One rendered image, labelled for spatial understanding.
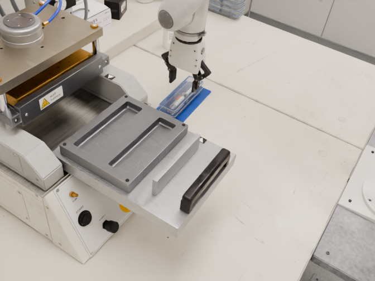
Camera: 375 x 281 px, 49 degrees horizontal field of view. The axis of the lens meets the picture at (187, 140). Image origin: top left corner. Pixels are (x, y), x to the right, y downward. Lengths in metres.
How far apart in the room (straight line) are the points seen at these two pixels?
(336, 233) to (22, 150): 0.73
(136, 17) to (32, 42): 0.83
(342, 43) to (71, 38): 2.59
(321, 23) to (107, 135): 2.58
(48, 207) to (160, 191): 0.23
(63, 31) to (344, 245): 0.79
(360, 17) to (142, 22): 1.89
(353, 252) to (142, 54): 0.94
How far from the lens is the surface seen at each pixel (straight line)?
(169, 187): 0.77
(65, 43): 0.87
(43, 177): 0.80
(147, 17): 1.65
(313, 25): 3.27
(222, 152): 0.78
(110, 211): 0.94
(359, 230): 1.11
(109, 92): 0.98
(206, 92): 1.35
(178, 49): 1.17
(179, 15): 1.01
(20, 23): 0.87
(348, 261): 1.04
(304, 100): 1.42
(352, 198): 1.15
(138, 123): 0.85
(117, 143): 0.80
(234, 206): 1.04
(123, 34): 1.53
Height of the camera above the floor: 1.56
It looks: 44 degrees down
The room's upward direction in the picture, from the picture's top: 8 degrees clockwise
